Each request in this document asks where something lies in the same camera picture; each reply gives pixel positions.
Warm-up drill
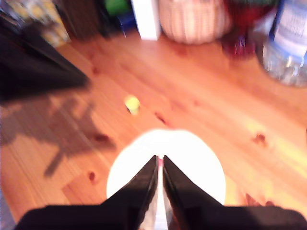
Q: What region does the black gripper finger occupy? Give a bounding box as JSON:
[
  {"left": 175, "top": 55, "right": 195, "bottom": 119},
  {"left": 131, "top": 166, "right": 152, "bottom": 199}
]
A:
[
  {"left": 0, "top": 23, "right": 91, "bottom": 84},
  {"left": 100, "top": 155, "right": 160, "bottom": 230},
  {"left": 162, "top": 155, "right": 225, "bottom": 230},
  {"left": 0, "top": 66, "right": 91, "bottom": 105}
]

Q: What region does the green coffee capsule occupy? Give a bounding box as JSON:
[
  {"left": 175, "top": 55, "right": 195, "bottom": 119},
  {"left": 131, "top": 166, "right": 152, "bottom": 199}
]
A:
[{"left": 124, "top": 94, "right": 141, "bottom": 116}]

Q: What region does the glass jar of coffee beans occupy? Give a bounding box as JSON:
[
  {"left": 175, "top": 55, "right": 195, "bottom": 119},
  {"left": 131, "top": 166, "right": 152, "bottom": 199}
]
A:
[{"left": 54, "top": 0, "right": 109, "bottom": 42}]

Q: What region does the lemon print box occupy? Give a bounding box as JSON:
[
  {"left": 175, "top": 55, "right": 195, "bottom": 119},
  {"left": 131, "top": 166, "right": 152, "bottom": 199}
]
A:
[{"left": 13, "top": 0, "right": 71, "bottom": 48}]

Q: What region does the green and black bag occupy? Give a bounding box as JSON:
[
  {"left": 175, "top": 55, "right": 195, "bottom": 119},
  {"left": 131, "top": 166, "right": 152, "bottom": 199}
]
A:
[{"left": 105, "top": 0, "right": 131, "bottom": 18}]

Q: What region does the dark blue box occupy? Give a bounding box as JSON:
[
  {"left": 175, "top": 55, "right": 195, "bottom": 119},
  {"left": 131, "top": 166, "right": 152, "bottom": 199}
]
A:
[{"left": 117, "top": 13, "right": 138, "bottom": 37}]

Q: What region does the white carton box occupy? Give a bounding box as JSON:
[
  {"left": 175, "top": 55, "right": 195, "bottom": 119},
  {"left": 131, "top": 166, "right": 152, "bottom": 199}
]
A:
[{"left": 130, "top": 0, "right": 162, "bottom": 41}]

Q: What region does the red glass goblet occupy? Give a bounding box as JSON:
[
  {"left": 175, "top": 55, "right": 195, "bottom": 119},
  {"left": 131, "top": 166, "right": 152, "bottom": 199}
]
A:
[{"left": 220, "top": 0, "right": 261, "bottom": 61}]

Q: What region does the large clear water bottle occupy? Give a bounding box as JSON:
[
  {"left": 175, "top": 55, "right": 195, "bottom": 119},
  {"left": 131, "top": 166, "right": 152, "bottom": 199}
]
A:
[{"left": 254, "top": 0, "right": 307, "bottom": 87}]

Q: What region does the wicker basket with handle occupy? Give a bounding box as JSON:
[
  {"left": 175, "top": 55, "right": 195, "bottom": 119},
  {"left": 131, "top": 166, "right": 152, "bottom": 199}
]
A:
[{"left": 157, "top": 0, "right": 233, "bottom": 46}]

